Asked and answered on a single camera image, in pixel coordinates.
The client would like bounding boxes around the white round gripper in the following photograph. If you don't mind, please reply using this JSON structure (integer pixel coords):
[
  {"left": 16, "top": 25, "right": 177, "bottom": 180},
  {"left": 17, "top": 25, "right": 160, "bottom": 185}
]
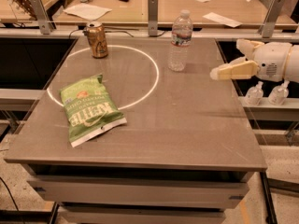
[{"left": 210, "top": 39, "right": 292, "bottom": 82}]

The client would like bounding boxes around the clear plastic water bottle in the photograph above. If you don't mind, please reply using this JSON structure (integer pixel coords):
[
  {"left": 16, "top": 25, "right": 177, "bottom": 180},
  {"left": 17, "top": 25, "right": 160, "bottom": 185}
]
[{"left": 168, "top": 9, "right": 193, "bottom": 72}]

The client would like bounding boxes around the green kettle chip bag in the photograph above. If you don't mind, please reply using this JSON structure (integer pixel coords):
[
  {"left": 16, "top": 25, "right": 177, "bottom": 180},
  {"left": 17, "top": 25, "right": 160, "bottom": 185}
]
[{"left": 60, "top": 75, "right": 127, "bottom": 147}]

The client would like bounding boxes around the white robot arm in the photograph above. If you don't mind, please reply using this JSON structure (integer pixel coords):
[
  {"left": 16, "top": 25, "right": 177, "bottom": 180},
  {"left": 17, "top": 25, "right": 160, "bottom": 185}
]
[{"left": 210, "top": 39, "right": 299, "bottom": 83}]

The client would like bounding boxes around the left sanitizer pump bottle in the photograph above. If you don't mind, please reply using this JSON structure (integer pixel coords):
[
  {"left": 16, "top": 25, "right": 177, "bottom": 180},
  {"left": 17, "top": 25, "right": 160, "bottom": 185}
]
[{"left": 245, "top": 81, "right": 263, "bottom": 105}]

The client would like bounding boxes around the sanitizer pump bottle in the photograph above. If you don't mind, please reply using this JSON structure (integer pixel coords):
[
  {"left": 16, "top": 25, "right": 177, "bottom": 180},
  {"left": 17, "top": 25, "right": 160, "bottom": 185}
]
[
  {"left": 245, "top": 81, "right": 263, "bottom": 105},
  {"left": 268, "top": 80, "right": 290, "bottom": 105}
]

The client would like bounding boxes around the right sanitizer pump bottle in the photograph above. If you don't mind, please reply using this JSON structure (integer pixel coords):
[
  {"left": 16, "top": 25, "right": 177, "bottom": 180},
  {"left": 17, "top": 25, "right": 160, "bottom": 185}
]
[{"left": 268, "top": 80, "right": 290, "bottom": 105}]

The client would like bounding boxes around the white paper sheet right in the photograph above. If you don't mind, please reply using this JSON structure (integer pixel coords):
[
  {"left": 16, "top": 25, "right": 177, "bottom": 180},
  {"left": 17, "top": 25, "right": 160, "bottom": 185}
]
[{"left": 204, "top": 12, "right": 241, "bottom": 28}]

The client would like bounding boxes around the gold soda can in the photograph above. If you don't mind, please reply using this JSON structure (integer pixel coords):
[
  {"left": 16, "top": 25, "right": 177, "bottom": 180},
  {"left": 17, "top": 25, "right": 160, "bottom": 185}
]
[{"left": 83, "top": 21, "right": 108, "bottom": 59}]

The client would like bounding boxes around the white paper sheet left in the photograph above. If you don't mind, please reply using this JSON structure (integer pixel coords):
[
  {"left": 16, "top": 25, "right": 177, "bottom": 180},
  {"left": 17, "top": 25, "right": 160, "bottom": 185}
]
[{"left": 64, "top": 3, "right": 111, "bottom": 21}]

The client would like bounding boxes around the white drawer cabinet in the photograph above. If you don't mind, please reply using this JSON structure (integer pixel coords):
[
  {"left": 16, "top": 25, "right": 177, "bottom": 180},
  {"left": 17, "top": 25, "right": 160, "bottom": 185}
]
[{"left": 21, "top": 164, "right": 255, "bottom": 224}]

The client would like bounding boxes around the grey metal bracket right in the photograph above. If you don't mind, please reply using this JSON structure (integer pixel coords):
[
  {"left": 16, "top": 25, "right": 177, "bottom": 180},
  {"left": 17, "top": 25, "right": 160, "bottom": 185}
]
[{"left": 258, "top": 0, "right": 285, "bottom": 38}]

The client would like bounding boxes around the grey metal bracket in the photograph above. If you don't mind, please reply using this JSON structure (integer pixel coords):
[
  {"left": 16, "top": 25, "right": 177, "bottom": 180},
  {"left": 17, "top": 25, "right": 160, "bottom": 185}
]
[
  {"left": 148, "top": 0, "right": 158, "bottom": 36},
  {"left": 30, "top": 0, "right": 53, "bottom": 35},
  {"left": 258, "top": 0, "right": 285, "bottom": 38}
]

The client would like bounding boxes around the black cable on rail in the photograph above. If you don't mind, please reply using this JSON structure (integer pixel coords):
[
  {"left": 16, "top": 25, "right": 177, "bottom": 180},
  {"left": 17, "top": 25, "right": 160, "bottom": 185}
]
[{"left": 68, "top": 28, "right": 166, "bottom": 39}]

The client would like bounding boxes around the grey metal bracket middle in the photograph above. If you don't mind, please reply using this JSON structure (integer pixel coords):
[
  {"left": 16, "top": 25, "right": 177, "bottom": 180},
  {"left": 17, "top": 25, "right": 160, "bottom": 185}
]
[{"left": 148, "top": 0, "right": 158, "bottom": 36}]

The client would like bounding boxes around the grey metal bracket left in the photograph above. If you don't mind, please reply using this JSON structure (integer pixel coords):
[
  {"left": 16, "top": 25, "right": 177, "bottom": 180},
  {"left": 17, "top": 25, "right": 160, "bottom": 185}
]
[{"left": 30, "top": 0, "right": 53, "bottom": 35}]

